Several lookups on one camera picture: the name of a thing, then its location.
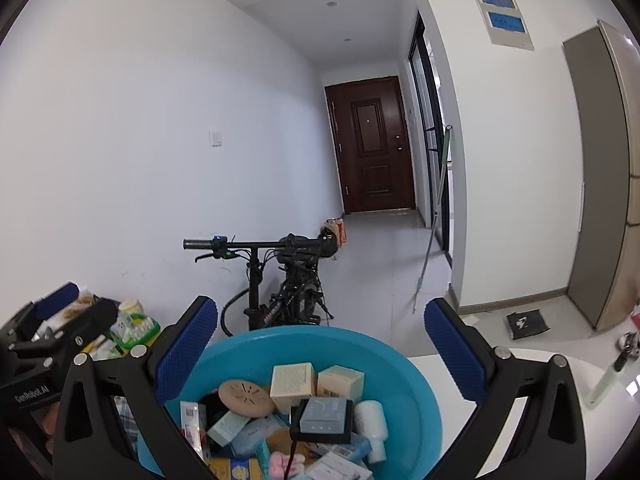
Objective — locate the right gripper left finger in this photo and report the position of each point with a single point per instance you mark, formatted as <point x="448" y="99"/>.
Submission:
<point x="90" y="441"/>

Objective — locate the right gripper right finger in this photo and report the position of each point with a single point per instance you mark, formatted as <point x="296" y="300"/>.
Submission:
<point x="549" y="441"/>

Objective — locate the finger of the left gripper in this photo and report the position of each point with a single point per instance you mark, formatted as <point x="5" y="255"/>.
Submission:
<point x="32" y="315"/>
<point x="74" y="335"/>

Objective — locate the red white cigarette box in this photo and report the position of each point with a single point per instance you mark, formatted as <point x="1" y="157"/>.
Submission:
<point x="193" y="420"/>

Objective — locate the light blue Raison box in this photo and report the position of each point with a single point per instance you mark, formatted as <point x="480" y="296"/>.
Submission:
<point x="337" y="465"/>

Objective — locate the teal cosmetic tube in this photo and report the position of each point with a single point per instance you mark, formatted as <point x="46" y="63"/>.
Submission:
<point x="262" y="454"/>

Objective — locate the grey lighter case box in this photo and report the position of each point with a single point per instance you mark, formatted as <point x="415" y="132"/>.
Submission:
<point x="322" y="415"/>

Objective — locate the person's left hand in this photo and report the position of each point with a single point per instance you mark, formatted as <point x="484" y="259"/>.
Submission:
<point x="33" y="432"/>

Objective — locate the yellow green bin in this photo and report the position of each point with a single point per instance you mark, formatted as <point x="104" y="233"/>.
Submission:
<point x="131" y="329"/>

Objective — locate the green lotion pump bottle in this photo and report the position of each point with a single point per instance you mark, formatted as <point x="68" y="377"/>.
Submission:
<point x="607" y="381"/>

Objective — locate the yellow blue cigarette pack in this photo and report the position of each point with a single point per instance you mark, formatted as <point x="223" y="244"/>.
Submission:
<point x="235" y="468"/>

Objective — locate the black bag on floor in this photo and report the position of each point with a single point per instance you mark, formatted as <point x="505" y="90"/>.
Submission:
<point x="526" y="324"/>

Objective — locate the blue plastic basin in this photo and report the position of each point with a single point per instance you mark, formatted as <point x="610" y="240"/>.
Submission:
<point x="413" y="420"/>

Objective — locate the orange plastic case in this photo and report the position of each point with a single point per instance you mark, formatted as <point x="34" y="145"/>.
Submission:
<point x="280" y="442"/>

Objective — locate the white small bottle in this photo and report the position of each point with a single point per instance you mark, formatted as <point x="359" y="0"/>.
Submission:
<point x="370" y="422"/>

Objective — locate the cream square box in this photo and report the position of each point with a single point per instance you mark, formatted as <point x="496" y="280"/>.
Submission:
<point x="290" y="384"/>

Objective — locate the black bicycle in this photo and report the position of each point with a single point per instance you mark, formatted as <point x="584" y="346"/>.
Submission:
<point x="299" y="298"/>

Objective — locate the black box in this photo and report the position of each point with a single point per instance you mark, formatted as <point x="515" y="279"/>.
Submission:
<point x="298" y="436"/>

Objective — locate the dark brown door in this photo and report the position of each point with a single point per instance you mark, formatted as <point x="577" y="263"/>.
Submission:
<point x="371" y="145"/>

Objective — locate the grey refrigerator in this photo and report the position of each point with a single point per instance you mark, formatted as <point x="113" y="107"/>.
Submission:
<point x="604" y="67"/>

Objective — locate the wall light switch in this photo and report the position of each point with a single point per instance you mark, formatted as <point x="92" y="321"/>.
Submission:
<point x="215" y="138"/>

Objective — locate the wall electrical panel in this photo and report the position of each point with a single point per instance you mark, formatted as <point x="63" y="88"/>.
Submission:
<point x="505" y="24"/>

